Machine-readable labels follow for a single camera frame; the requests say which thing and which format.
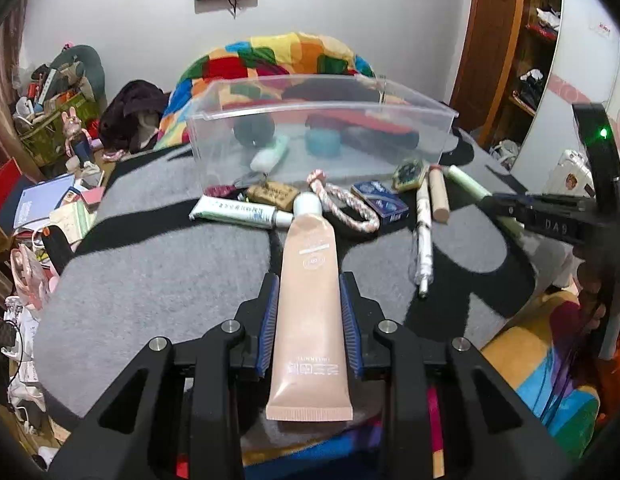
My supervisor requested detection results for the dark clothes pile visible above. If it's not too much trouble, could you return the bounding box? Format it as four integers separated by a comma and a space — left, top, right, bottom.
98, 79, 170, 154

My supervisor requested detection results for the grey neck pillow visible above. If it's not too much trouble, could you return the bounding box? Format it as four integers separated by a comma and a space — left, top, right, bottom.
51, 44, 105, 102

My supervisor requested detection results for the black orange handheld tool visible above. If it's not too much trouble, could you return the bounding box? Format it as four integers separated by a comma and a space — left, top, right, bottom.
41, 224, 74, 275

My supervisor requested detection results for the green glass bottle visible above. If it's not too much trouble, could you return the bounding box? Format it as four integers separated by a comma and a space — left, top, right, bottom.
233, 114, 275, 148

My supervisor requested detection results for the teal tape roll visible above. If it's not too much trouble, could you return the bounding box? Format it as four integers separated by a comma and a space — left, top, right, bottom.
304, 128, 342, 158

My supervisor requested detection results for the blue card box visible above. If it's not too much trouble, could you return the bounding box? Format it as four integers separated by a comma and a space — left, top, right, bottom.
350, 180, 410, 226

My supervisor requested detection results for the colourful patchwork quilt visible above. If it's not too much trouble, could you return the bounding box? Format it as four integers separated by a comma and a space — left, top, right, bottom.
155, 32, 375, 150

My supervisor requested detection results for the grey black blanket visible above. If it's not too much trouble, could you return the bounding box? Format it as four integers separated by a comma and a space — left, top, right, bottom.
34, 146, 572, 429

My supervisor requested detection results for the mint green bottle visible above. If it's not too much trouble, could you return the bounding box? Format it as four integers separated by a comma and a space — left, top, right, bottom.
249, 136, 289, 174

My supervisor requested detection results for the beige wooden stick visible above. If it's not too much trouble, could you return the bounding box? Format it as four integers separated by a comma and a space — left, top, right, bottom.
428, 166, 450, 223

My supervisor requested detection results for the white ointment tube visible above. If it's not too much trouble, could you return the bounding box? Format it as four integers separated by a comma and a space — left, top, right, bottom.
188, 195, 294, 229

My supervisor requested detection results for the green clutter basket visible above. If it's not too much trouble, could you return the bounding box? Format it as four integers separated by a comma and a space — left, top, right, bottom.
16, 93, 101, 167

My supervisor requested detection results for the wooden tag keychain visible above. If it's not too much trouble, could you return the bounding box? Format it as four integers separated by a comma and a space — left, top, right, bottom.
246, 181, 300, 212

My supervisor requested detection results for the clear plastic storage box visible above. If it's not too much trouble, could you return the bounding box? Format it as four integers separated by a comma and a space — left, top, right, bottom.
188, 74, 458, 188

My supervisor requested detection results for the pale green tube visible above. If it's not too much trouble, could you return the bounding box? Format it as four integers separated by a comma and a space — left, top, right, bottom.
444, 165, 524, 240

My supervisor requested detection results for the blue book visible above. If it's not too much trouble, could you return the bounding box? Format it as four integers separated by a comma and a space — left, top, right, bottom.
13, 174, 75, 230

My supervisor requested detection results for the wooden shelf unit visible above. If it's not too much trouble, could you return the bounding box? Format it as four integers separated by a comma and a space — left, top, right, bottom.
478, 0, 563, 150

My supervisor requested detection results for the wooden door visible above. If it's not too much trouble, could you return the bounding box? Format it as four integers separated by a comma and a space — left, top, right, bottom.
451, 0, 524, 136

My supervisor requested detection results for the beige cream tube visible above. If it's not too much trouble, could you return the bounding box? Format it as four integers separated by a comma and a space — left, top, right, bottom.
266, 192, 353, 422

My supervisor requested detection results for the rabbit figurine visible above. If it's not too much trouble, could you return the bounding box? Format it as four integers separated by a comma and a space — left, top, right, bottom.
62, 106, 94, 168

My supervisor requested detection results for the red box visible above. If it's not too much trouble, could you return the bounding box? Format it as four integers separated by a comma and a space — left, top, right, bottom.
0, 158, 22, 210

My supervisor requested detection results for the striped curtain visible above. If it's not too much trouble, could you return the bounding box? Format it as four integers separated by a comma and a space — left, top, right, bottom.
0, 0, 42, 181

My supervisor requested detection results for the white floral pen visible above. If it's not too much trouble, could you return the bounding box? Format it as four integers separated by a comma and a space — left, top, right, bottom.
415, 181, 434, 298

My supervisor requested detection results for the red flat pouch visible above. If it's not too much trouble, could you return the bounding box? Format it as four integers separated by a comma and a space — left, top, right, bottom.
306, 110, 420, 150

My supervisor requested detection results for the pink white braided rope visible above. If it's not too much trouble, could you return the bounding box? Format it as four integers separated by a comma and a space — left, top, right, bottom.
306, 169, 382, 235

